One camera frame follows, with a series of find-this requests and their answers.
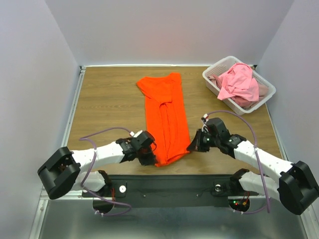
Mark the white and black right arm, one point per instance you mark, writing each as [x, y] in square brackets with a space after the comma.
[292, 184]

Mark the orange t shirt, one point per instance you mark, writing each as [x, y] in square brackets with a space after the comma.
[165, 117]

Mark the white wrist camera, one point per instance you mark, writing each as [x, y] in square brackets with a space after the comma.
[205, 128]
[135, 134]

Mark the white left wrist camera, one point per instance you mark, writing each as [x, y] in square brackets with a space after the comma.
[135, 134]

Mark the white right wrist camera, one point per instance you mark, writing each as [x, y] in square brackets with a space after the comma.
[205, 128]

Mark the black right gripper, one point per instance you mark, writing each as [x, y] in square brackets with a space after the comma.
[200, 142]

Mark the dusty pink t shirt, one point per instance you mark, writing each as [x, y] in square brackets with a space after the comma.
[245, 94]

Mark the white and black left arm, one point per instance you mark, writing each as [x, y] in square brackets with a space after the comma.
[67, 170]

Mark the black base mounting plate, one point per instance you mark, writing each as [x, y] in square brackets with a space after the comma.
[159, 191]

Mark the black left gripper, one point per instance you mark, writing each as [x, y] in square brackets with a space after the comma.
[150, 160]

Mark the white perforated plastic basket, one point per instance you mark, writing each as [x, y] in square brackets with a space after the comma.
[221, 67]

